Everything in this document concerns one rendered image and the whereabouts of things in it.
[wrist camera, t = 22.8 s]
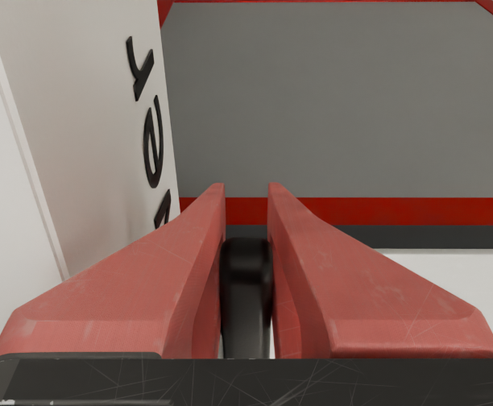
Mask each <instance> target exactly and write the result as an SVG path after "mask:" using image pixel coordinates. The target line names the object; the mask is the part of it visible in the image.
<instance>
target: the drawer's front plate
mask: <svg viewBox="0 0 493 406"><path fill-rule="evenodd" d="M130 36H132V42H133V49H134V55H135V62H136V65H137V67H138V69H139V70H140V69H141V68H142V67H143V64H144V62H145V60H146V58H147V55H148V53H149V51H150V50H151V49H153V56H154V62H155V63H154V65H153V68H152V70H151V73H150V75H149V77H148V79H147V82H146V84H145V86H144V88H143V91H142V93H141V95H140V98H139V100H138V101H135V92H134V86H133V85H134V83H135V81H136V79H135V77H134V76H133V74H132V71H131V67H130V63H129V59H128V54H127V48H126V42H127V40H128V39H129V37H130ZM155 95H158V99H159V107H160V112H161V118H162V124H163V134H164V160H163V168H162V173H161V177H160V180H159V184H158V186H157V187H156V188H151V186H150V185H149V183H148V180H147V174H146V168H145V163H144V154H143V133H144V125H145V120H146V116H147V112H148V109H149V107H151V112H152V118H153V124H154V130H155V141H156V148H157V154H158V160H159V153H160V133H159V125H158V119H157V114H156V110H155V104H154V98H155ZM168 189H170V193H171V200H172V201H171V207H170V214H169V219H168V222H170V221H171V220H173V219H174V218H176V217H177V216H178V215H180V203H179V196H178V188H177V181H176V167H175V160H174V152H173V145H172V131H171V123H170V116H169V108H168V95H167V87H166V80H165V72H164V58H163V51H162V43H161V36H160V22H159V15H158V7H157V0H0V334H1V332H2V330H3V328H4V326H5V324H6V322H7V321H8V319H9V317H10V315H11V314H12V312H13V311H14V310H15V309H16V308H18V307H19V306H21V305H24V304H25V303H27V302H28V301H30V300H32V299H34V298H36V297H37V296H39V295H41V294H43V293H44V292H46V291H48V290H50V289H51V288H54V287H55V286H56V285H58V284H61V283H62V282H64V281H66V280H67V279H69V278H71V277H73V276H75V275H76V274H78V273H80V272H81V271H84V270H85V269H86V268H88V267H91V266H93V265H94V264H95V263H98V262H99V261H101V260H103V259H104V258H106V257H108V256H110V255H112V254H113V253H115V252H117V251H119V250H121V249H122V248H123V247H126V246H128V245H129V244H131V243H133V242H134V241H136V240H138V239H140V238H141V237H143V236H145V235H147V234H149V233H151V232H152V231H153V230H155V223H154V220H155V216H156V214H157V213H158V211H159V209H160V206H161V204H162V202H163V200H164V197H165V195H166V193H167V191H168Z"/></svg>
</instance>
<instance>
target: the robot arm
mask: <svg viewBox="0 0 493 406"><path fill-rule="evenodd" d="M225 240H226V199H225V184H224V183H214V184H212V185H211V186H209V187H208V188H207V189H206V190H205V191H204V192H203V193H202V194H201V195H200V196H199V197H198V198H197V199H196V200H195V201H194V202H193V203H192V204H191V205H190V206H189V207H187V208H186V209H185V210H184V211H183V212H182V213H181V214H180V215H178V216H177V217H176V218H174V219H173V220H171V221H170V222H168V223H166V224H165V225H163V226H161V227H160V228H158V229H156V230H153V231H152V232H151V233H149V234H147V235H145V236H143V237H141V238H140V239H138V240H136V241H134V242H133V243H131V244H129V245H128V246H125V247H123V248H122V249H121V250H119V251H117V252H115V253H113V254H112V255H110V256H108V257H106V258H104V259H103V260H101V261H99V262H98V263H95V264H94V265H93V266H91V267H88V268H86V269H85V270H84V271H81V272H80V273H78V274H76V275H75V276H73V277H71V278H69V279H67V280H65V281H64V282H62V283H61V284H58V285H56V286H55V287H54V288H51V289H50V290H48V291H46V292H44V293H43V294H41V295H39V296H37V297H36V298H34V299H32V300H30V301H28V302H27V303H25V304H23V305H21V306H19V307H18V308H16V309H15V310H14V311H13V312H12V314H11V315H10V317H9V319H8V321H7V322H6V324H5V326H4V328H3V330H2V332H1V334H0V406H493V333H492V331H491V328H490V326H489V325H488V323H487V320H486V318H485V317H484V316H483V314H482V312H481V311H480V310H479V309H478V308H476V307H475V306H473V305H472V304H470V303H468V302H466V301H464V300H463V299H461V298H459V297H457V296H455V295H454V294H452V293H451V292H448V291H446V290H445V289H444V288H441V287H439V286H438V285H436V284H434V283H432V282H431V281H429V280H427V279H426V278H424V277H422V276H420V275H418V274H416V273H415V272H413V271H411V270H409V269H407V268H406V267H404V266H402V265H400V264H399V263H397V262H395V261H394V260H392V259H389V258H388V257H387V256H385V255H382V254H381V253H379V252H378V251H376V250H374V249H372V248H370V247H369V246H367V245H365V244H363V243H362V242H360V241H358V240H357V239H355V238H352V237H351V236H349V235H348V234H345V233H344V232H342V231H340V230H338V229H337V228H335V227H333V226H331V225H330V224H328V223H326V222H324V221H322V220H321V219H320V218H318V217H317V216H316V215H314V214H313V213H312V212H311V211H310V210H309V209H307V208H306V207H305V206H304V205H303V204H302V203H301V202H300V201H299V200H298V199H296V198H295V197H294V196H293V195H292V194H291V193H290V192H289V191H288V190H287V189H286V188H285V187H284V186H283V185H282V184H280V183H277V182H270V183H269V184H268V200H267V240H268V242H269V243H270V244H271V248H272V254H273V283H272V305H271V321H272V330H273V340H274V350H275V358H218V349H219V340H220V330H221V320H222V312H221V297H220V283H219V256H220V250H221V246H222V244H223V243H224V242H225Z"/></svg>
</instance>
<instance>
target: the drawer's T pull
mask: <svg viewBox="0 0 493 406"><path fill-rule="evenodd" d="M219 283H220V297H221V312H222V320H221V330H220V340H219V349H218V358H270V347H271V305H272V283H273V254H272V248H271V244H270V243H269V241H267V240H266V239H265V238H260V237H233V238H228V239H227V240H226V241H224V243H223V244H222V246H221V250H220V256H219Z"/></svg>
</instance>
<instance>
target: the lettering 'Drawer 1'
mask: <svg viewBox="0 0 493 406"><path fill-rule="evenodd" d="M126 48H127V54H128V59H129V63H130V69H131V71H132V74H133V76H134V77H135V79H136V81H135V83H134V85H133V86H134V92H135V101H136V102H137V101H138V100H139V98H140V95H141V93H142V91H143V88H144V86H145V84H146V82H147V79H148V77H149V75H150V73H151V70H152V68H153V65H154V63H155V62H154V56H153V49H151V50H150V51H149V53H148V55H147V58H146V60H145V62H144V64H143V67H142V68H141V69H140V70H139V69H138V67H137V65H136V62H135V55H134V49H133V42H132V36H130V37H129V39H128V40H127V42H126ZM154 104H155V110H156V114H157V119H158V125H159V160H158V154H157V148H156V141H155V130H154V124H153V118H152V112H151V107H149V109H148V112H147V116H146V120H145V125H144V133H143V154H144V163H145V168H146V174H147V180H148V183H149V185H150V186H151V188H152V189H155V188H156V187H157V186H158V184H159V182H160V177H161V173H162V168H163V160H164V134H163V124H162V118H161V112H160V103H159V99H158V95H155V98H154ZM149 134H151V145H152V151H153V157H154V163H155V173H154V175H153V173H152V171H151V165H150V160H149V150H148V143H149ZM171 201H172V200H171V193H170V189H168V191H167V193H166V195H165V197H164V200H163V202H162V204H161V206H160V208H159V211H158V213H157V214H156V216H155V220H154V223H155V229H158V228H159V227H160V223H161V222H162V220H163V217H164V214H165V212H166V214H165V220H164V225H165V224H166V223H168V219H169V214H170V207H171Z"/></svg>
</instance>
